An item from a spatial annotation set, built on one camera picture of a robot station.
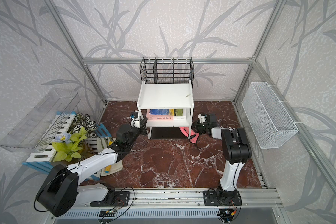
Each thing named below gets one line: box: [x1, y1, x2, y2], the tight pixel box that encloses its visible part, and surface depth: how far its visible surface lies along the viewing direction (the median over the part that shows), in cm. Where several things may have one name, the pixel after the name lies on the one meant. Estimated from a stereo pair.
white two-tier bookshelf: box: [136, 80, 195, 140], surface depth 85 cm
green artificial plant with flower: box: [51, 126, 89, 162], surface depth 68 cm
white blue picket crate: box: [22, 111, 112, 174], surface depth 63 cm
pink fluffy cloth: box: [179, 126, 200, 144], surface depth 97 cm
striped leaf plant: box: [67, 112, 98, 138], surface depth 75 cm
